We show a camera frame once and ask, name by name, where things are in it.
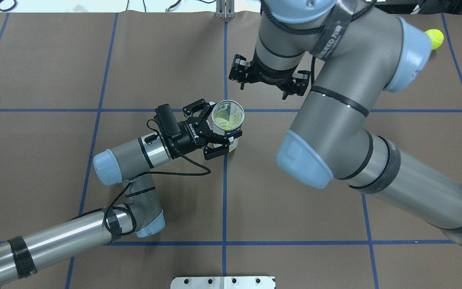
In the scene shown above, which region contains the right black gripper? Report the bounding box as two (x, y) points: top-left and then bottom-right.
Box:
(229, 55), (311, 100)

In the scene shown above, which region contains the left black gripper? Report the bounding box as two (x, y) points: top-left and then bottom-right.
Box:
(172, 99), (243, 160)

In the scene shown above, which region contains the clear plastic ball tube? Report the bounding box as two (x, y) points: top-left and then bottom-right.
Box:
(208, 100), (245, 136)

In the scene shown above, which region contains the yellow tennis ball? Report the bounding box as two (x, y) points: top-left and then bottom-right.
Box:
(425, 29), (444, 51)

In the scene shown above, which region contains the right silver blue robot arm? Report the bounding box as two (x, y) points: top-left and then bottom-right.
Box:
(229, 0), (462, 246)

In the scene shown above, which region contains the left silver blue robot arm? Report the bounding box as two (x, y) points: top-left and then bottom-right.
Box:
(0, 99), (245, 288)

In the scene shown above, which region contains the black left camera cable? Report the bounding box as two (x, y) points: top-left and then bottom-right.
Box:
(103, 119), (211, 237)

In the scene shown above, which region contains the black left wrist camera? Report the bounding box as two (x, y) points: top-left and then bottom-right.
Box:
(155, 104), (182, 141)

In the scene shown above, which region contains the aluminium frame post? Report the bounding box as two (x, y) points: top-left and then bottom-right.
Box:
(215, 0), (236, 20)

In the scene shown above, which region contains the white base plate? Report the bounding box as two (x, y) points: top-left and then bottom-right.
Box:
(170, 276), (277, 289)

